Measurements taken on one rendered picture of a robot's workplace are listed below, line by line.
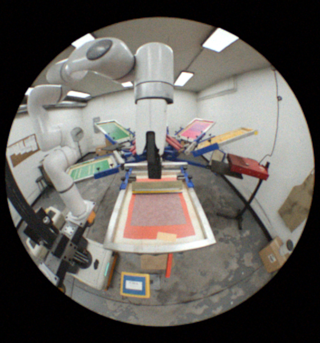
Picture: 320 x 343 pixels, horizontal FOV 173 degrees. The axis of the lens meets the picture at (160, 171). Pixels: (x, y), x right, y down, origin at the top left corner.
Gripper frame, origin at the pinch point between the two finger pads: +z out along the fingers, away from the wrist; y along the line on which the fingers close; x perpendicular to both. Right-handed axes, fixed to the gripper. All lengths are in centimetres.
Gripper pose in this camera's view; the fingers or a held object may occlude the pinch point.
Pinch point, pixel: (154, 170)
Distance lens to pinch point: 24.1
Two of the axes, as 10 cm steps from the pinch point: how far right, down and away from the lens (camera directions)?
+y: -0.6, 4.9, -8.7
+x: 10.0, 0.4, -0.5
